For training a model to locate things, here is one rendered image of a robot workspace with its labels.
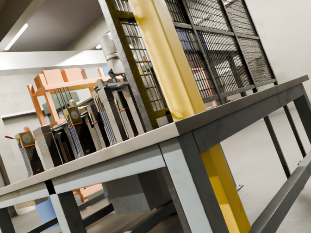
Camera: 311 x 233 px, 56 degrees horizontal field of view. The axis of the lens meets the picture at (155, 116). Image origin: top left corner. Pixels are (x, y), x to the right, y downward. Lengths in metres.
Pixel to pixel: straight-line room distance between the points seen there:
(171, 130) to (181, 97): 0.29
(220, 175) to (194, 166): 0.22
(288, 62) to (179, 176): 7.42
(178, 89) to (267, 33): 7.33
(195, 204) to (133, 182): 0.57
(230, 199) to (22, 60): 6.34
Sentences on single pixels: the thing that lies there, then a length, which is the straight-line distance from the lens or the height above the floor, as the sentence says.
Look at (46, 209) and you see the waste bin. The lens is 4.14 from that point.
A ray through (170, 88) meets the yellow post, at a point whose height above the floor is 0.83.
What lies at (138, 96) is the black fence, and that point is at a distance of 1.01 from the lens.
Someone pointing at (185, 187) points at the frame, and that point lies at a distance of 0.89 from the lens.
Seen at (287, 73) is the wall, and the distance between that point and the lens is 8.20.
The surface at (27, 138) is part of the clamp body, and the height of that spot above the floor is 1.00.
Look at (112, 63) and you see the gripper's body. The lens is 1.85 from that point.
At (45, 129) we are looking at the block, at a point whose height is 1.00.
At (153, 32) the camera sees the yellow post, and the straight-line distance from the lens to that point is 1.12.
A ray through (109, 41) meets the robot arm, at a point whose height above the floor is 1.32.
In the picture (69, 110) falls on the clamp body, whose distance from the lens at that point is 2.02.
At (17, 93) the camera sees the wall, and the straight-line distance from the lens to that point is 8.91.
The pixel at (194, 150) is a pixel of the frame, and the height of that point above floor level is 0.60.
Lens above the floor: 0.69
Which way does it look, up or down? 3 degrees up
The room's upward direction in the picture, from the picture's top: 20 degrees counter-clockwise
